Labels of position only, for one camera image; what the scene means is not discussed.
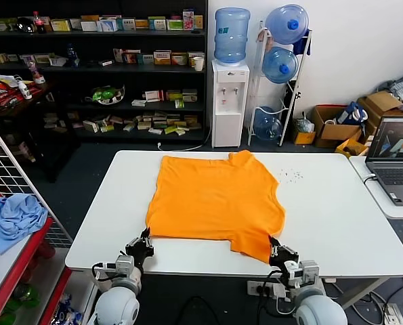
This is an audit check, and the open brown cardboard box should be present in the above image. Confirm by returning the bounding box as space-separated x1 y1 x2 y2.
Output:
312 104 363 148

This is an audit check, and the grey laptop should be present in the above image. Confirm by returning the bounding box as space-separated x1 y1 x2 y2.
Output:
364 116 403 207

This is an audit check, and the bowl with green packets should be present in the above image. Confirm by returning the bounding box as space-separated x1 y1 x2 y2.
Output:
85 84 126 105

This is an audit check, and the grey floor power strip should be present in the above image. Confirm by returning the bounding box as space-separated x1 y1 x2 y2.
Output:
382 303 403 325

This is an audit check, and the green plastic bottle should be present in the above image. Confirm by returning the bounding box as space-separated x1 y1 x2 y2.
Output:
0 284 41 325

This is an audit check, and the dark blue hanging cloth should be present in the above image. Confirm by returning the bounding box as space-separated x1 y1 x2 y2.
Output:
293 33 312 57

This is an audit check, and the blue water jug with label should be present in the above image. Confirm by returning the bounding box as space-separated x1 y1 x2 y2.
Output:
214 7 251 66

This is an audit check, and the white dispenser power cable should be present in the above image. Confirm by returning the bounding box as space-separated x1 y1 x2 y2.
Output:
156 127 212 152

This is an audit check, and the orange t-shirt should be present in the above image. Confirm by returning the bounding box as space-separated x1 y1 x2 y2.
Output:
145 150 287 265

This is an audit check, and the clear plastic bag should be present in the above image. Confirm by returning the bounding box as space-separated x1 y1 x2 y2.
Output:
294 116 316 133

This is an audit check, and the pink labelled bottle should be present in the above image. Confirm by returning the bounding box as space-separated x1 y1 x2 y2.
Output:
24 56 46 85

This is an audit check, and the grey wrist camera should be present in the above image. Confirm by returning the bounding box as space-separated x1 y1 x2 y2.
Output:
289 259 320 282
102 255 135 272

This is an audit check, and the red white medicine box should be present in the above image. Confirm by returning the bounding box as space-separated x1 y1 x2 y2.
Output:
123 50 142 64
144 89 165 102

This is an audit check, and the blue white medicine box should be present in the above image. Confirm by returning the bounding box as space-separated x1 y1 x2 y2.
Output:
98 18 118 33

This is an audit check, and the white water dispenser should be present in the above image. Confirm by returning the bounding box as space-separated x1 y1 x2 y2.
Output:
210 59 251 149

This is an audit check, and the black floor cable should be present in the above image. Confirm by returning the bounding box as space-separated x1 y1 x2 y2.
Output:
177 295 222 325

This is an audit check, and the blue white snack package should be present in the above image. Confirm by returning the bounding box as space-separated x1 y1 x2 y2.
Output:
50 292 83 325

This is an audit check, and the shiny black helmet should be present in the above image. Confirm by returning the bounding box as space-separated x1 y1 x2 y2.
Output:
16 17 36 33

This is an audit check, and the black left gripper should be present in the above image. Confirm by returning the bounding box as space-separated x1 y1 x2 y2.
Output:
125 228 154 269

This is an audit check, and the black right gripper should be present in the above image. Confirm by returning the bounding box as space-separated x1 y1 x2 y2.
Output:
268 236 300 272

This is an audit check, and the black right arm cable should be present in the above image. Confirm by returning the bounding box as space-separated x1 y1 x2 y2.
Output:
258 269 290 305

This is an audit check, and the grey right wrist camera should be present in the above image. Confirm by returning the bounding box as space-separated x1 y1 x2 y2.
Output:
289 259 320 282

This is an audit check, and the grey striped clothes pile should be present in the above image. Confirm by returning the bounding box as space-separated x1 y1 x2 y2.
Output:
377 74 403 114

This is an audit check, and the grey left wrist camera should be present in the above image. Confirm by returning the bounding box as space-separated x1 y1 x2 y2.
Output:
102 255 135 272

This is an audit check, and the white jug rack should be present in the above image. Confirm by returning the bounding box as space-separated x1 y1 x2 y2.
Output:
247 20 314 147

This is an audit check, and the blue white bag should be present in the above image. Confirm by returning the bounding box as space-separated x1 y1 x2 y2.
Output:
336 101 370 126

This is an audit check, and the orange white medicine box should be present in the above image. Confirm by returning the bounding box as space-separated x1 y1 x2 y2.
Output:
153 50 172 65

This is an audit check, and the white wire grid panel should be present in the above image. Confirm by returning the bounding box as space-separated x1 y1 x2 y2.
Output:
0 113 74 250

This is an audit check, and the tall pink box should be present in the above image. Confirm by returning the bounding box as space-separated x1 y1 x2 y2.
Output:
182 9 196 31

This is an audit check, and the dark wooden table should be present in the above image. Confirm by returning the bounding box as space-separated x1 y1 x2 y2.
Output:
0 81 80 183

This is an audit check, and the red framed shelf cart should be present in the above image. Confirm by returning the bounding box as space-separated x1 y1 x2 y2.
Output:
0 194 73 325

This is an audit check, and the small yellow cardboard box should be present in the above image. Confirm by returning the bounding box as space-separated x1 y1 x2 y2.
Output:
294 130 316 146

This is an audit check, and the light blue crumpled cloth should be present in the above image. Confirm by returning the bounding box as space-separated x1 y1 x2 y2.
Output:
0 194 49 255

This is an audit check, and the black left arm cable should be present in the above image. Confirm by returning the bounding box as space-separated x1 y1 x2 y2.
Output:
91 262 121 282

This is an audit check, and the cola bottle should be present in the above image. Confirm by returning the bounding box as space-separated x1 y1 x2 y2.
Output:
33 10 48 34

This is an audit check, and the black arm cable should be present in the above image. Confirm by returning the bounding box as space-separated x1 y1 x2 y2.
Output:
258 269 290 305
91 262 121 282

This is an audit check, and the white power strip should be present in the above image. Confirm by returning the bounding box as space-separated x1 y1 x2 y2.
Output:
247 280 283 298

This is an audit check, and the yellow white medicine box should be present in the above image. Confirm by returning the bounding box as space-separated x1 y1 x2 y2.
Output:
50 18 72 32

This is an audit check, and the blue plastic bottle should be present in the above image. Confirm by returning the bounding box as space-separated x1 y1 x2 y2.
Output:
66 43 80 67

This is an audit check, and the black shelving unit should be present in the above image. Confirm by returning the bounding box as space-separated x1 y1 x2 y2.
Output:
0 0 209 143

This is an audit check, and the flat yellow cardboard box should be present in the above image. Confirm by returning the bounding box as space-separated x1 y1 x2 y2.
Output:
335 137 370 159

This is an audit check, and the white plastic bottle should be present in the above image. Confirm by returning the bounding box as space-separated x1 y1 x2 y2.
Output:
18 78 33 100

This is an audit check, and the large brown cardboard box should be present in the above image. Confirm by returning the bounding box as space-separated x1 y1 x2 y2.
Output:
357 90 403 136

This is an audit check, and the white side table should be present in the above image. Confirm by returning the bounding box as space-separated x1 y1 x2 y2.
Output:
349 155 403 219

